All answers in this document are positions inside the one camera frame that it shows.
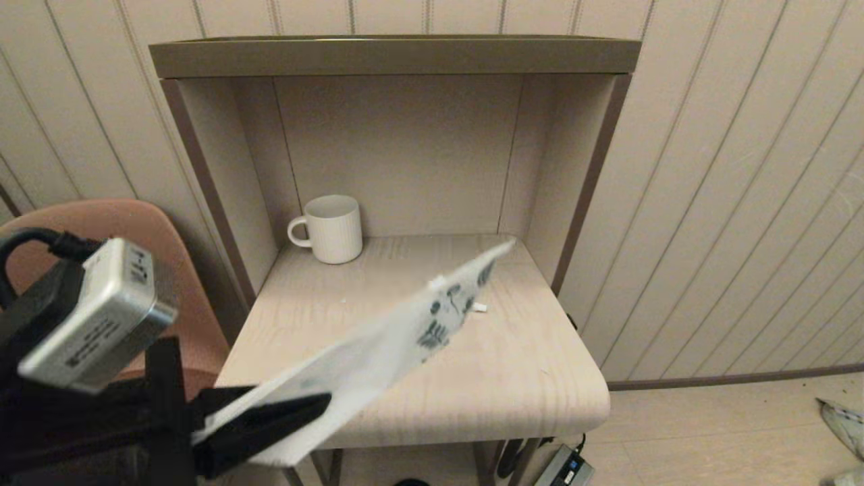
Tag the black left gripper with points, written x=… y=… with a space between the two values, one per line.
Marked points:
x=101 y=439

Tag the white floral zipper pouch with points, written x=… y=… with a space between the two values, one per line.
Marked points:
x=378 y=351

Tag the dark metal table leg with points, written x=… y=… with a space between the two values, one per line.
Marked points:
x=334 y=469
x=482 y=466

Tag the pink upholstered chair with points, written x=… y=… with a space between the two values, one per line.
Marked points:
x=182 y=270

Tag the black round floor object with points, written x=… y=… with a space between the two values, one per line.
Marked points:
x=412 y=483

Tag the white ribbed ceramic mug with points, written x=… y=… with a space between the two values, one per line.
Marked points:
x=334 y=233

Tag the grey power adapter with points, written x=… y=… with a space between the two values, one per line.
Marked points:
x=563 y=469

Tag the beige wooden shelf hutch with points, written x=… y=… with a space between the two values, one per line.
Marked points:
x=391 y=57

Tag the brown baseboard strip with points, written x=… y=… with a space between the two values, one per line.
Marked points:
x=742 y=378

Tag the white patterned floor item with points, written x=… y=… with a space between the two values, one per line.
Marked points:
x=849 y=479
x=847 y=425

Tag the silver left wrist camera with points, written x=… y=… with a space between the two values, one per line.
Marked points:
x=94 y=317

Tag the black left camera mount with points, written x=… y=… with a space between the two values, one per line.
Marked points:
x=34 y=317

